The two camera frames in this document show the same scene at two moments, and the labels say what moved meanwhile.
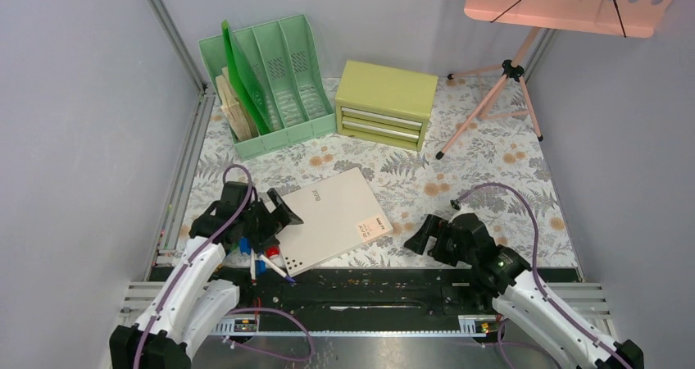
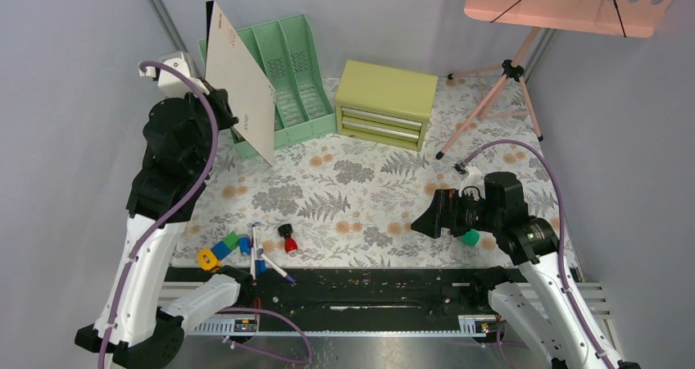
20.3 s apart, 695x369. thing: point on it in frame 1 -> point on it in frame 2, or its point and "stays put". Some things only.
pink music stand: [626, 6] stays put
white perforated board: [339, 214] -> [229, 65]
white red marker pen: [252, 264] stays put
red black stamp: [273, 250] -> [285, 230]
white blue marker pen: [265, 259] stays put
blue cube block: [245, 245] stays put
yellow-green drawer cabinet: [384, 105] stays put
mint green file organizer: [282, 62] stays put
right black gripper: [437, 227] -> [443, 212]
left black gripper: [281, 217] -> [220, 99]
